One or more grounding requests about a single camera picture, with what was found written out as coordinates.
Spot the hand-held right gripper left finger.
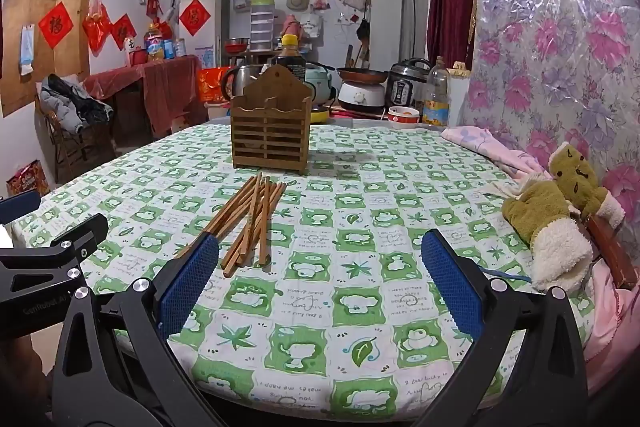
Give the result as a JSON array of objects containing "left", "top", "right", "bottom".
[{"left": 50, "top": 232, "right": 226, "bottom": 427}]

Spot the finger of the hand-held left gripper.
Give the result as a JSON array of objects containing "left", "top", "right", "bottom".
[
  {"left": 0, "top": 213, "right": 109, "bottom": 295},
  {"left": 0, "top": 189, "right": 42, "bottom": 225}
]

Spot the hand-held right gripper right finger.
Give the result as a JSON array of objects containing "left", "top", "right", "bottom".
[{"left": 421, "top": 229, "right": 588, "bottom": 427}]

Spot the pile of wooden chopsticks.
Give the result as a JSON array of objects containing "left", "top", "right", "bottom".
[{"left": 175, "top": 173, "right": 287, "bottom": 279}]

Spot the wooden chopstick holder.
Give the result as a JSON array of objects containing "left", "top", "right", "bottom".
[{"left": 230, "top": 66, "right": 312, "bottom": 175}]

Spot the red printed box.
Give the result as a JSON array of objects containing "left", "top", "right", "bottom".
[{"left": 6, "top": 159, "right": 51, "bottom": 198}]

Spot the wooden chair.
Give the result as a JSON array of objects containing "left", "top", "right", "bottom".
[{"left": 35, "top": 94, "right": 117, "bottom": 184}]

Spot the green frog plush toy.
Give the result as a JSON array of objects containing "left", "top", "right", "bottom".
[{"left": 501, "top": 142, "right": 626, "bottom": 293}]

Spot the pile of clothes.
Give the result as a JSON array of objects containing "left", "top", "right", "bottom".
[{"left": 40, "top": 74, "right": 114, "bottom": 134}]

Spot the green patterned tablecloth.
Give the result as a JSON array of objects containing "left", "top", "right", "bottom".
[{"left": 10, "top": 119, "right": 601, "bottom": 423}]

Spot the pink floral cloth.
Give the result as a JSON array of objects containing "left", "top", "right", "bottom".
[{"left": 441, "top": 126, "right": 543, "bottom": 182}]

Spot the table with red cloth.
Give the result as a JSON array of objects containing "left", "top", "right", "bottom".
[{"left": 82, "top": 56, "right": 202, "bottom": 135}]

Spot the brown flat case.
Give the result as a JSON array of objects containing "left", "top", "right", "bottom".
[{"left": 582, "top": 214, "right": 639, "bottom": 290}]

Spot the red white bowl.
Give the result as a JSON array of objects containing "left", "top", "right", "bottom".
[{"left": 387, "top": 106, "right": 421, "bottom": 130}]

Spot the pink blanket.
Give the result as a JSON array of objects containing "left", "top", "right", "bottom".
[{"left": 582, "top": 257, "right": 640, "bottom": 400}]

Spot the red diamond paper decoration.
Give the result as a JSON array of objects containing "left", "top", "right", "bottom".
[
  {"left": 39, "top": 2, "right": 74, "bottom": 49},
  {"left": 111, "top": 14, "right": 134, "bottom": 52},
  {"left": 179, "top": 0, "right": 207, "bottom": 36}
]

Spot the clear plastic oil bottle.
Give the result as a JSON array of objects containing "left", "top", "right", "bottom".
[{"left": 422, "top": 57, "right": 451, "bottom": 128}]

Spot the red gift bag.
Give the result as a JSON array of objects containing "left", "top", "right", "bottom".
[{"left": 197, "top": 67, "right": 232, "bottom": 102}]

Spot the red plastic bag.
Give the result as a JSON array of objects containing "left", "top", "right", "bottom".
[{"left": 82, "top": 0, "right": 111, "bottom": 54}]

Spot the yellow cooking oil jug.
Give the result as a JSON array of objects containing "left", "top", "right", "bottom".
[{"left": 144, "top": 24, "right": 168, "bottom": 62}]

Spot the steel kettle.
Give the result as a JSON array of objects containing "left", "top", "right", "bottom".
[{"left": 221, "top": 64, "right": 263, "bottom": 104}]

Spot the black electric pressure cooker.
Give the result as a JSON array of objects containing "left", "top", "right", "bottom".
[{"left": 389, "top": 59, "right": 432, "bottom": 108}]

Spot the white electric stove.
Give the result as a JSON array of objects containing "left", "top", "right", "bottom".
[{"left": 337, "top": 79, "right": 388, "bottom": 112}]

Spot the white refrigerator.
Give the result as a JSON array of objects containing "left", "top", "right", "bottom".
[{"left": 177, "top": 0, "right": 232, "bottom": 68}]

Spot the frying pan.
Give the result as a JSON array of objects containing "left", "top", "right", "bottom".
[{"left": 336, "top": 67, "right": 390, "bottom": 84}]

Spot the light green rice cooker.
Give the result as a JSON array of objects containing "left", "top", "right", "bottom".
[{"left": 305, "top": 63, "right": 341, "bottom": 105}]

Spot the dark soy sauce bottle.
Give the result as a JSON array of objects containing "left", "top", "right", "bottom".
[{"left": 272, "top": 34, "right": 307, "bottom": 82}]

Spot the plastic drawer unit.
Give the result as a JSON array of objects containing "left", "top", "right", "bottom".
[{"left": 250, "top": 0, "right": 274, "bottom": 52}]

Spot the white teapot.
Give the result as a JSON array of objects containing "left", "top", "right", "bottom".
[{"left": 302, "top": 14, "right": 324, "bottom": 39}]

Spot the blue cord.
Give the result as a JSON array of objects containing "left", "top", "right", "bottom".
[{"left": 475, "top": 264, "right": 532, "bottom": 284}]

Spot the floral plastic wall sheet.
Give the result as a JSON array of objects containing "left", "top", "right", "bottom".
[{"left": 460, "top": 0, "right": 640, "bottom": 228}]

